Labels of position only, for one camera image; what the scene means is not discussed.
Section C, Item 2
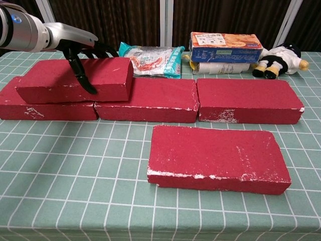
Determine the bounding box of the red brick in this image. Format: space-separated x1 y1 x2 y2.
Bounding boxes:
94 77 199 124
15 57 134 104
0 76 99 121
146 125 292 196
196 78 305 125

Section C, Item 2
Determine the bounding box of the black white plush doll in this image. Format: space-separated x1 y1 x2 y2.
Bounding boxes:
252 43 309 79

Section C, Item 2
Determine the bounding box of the grey partition post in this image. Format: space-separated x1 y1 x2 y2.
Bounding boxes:
278 0 305 48
159 0 174 48
35 0 56 24

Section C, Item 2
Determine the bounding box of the orange blue biscuit box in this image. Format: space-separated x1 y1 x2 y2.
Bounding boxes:
189 32 263 63

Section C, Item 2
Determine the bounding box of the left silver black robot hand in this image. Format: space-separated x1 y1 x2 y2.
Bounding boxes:
44 22 119 95

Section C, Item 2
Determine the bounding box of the dark brown partition panel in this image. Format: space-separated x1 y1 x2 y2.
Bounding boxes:
49 0 161 50
172 0 293 48
292 0 321 52

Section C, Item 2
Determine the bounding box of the teal white snack bag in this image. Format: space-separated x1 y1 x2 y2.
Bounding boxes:
118 42 186 79

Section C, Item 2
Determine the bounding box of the yellow small packet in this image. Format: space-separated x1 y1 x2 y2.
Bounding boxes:
182 52 197 73

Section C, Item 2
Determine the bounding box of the green checked tablecloth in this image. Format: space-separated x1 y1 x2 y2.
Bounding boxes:
0 49 321 241

